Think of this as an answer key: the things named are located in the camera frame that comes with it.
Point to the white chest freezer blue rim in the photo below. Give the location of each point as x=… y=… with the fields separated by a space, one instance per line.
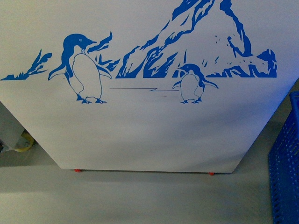
x=147 y=85

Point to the yellow tape roll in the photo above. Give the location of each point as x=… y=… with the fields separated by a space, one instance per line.
x=24 y=143

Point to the blue plastic basket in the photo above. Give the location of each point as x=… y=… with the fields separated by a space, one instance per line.
x=283 y=161

